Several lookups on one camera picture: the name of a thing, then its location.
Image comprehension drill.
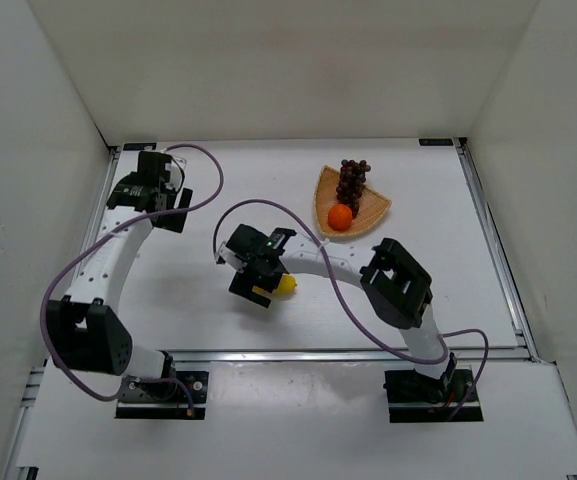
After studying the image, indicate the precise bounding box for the yellow fake lemon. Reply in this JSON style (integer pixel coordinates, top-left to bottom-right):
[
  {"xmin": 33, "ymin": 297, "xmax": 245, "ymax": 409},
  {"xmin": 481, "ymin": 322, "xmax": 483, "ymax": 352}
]
[{"xmin": 253, "ymin": 274, "xmax": 297, "ymax": 296}]

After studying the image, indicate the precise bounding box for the orange fake mandarin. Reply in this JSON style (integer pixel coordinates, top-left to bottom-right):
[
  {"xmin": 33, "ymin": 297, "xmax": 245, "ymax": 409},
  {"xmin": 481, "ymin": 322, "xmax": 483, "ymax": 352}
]
[{"xmin": 327, "ymin": 204, "xmax": 353, "ymax": 232}]

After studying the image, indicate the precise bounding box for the purple fake grape bunch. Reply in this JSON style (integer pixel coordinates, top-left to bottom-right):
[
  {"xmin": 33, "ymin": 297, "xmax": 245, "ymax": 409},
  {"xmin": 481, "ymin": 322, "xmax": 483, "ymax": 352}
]
[{"xmin": 336, "ymin": 159, "xmax": 371, "ymax": 217}]

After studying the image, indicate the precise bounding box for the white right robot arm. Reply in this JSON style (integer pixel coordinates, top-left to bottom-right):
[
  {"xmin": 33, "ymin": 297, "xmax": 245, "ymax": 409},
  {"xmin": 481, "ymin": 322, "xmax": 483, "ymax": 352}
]
[{"xmin": 215, "ymin": 224, "xmax": 456, "ymax": 390}]

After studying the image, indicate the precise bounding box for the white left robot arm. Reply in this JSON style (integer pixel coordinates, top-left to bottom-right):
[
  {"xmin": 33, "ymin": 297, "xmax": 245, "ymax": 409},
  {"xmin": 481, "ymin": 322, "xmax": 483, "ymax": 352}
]
[{"xmin": 41, "ymin": 166, "xmax": 192, "ymax": 380}]

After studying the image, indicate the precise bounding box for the woven wicker fruit bowl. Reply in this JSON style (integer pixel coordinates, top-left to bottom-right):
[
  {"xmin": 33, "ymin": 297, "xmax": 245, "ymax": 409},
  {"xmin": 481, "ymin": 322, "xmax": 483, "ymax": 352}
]
[{"xmin": 313, "ymin": 165, "xmax": 392, "ymax": 238}]

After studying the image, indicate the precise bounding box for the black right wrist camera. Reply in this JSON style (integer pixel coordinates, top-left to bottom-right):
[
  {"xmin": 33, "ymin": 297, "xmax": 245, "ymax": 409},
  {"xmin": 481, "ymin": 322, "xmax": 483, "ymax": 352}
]
[{"xmin": 214, "ymin": 224, "xmax": 268, "ymax": 269}]

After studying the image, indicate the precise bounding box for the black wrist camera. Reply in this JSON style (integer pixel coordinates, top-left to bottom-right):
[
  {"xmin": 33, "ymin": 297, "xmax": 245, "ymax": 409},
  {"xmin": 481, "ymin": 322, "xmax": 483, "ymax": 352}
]
[
  {"xmin": 137, "ymin": 150, "xmax": 186, "ymax": 191},
  {"xmin": 214, "ymin": 224, "xmax": 268, "ymax": 269}
]

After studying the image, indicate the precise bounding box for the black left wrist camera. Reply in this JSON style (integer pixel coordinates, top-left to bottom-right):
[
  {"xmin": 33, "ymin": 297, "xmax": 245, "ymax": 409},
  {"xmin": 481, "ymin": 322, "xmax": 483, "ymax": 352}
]
[{"xmin": 137, "ymin": 150, "xmax": 186, "ymax": 191}]

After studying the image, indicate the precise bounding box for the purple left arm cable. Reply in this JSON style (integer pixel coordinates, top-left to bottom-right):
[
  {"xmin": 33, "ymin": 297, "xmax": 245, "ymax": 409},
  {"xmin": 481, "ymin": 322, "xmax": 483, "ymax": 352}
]
[{"xmin": 41, "ymin": 143, "xmax": 225, "ymax": 419}]

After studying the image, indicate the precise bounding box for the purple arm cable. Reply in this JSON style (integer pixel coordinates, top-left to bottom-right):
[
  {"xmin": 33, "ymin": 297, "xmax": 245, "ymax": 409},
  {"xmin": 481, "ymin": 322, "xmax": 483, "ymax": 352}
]
[
  {"xmin": 212, "ymin": 199, "xmax": 489, "ymax": 424},
  {"xmin": 41, "ymin": 143, "xmax": 225, "ymax": 419}
]

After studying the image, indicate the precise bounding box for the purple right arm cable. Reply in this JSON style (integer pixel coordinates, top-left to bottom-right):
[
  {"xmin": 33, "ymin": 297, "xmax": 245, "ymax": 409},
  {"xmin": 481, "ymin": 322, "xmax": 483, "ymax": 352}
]
[{"xmin": 212, "ymin": 199, "xmax": 489, "ymax": 424}]

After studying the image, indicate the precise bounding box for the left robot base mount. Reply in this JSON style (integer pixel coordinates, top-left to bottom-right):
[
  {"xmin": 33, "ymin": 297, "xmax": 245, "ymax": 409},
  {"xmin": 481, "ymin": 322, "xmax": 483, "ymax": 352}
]
[{"xmin": 115, "ymin": 369, "xmax": 209, "ymax": 421}]

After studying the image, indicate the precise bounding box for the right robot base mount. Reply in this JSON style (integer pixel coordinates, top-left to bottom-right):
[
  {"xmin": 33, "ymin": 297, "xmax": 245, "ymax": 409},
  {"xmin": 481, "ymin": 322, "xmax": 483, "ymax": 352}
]
[{"xmin": 383, "ymin": 369, "xmax": 484, "ymax": 424}]

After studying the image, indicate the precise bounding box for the aluminium table frame rail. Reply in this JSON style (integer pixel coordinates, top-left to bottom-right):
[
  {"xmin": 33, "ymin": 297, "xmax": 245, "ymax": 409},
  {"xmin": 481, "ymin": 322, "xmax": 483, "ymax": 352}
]
[{"xmin": 5, "ymin": 137, "xmax": 577, "ymax": 480}]

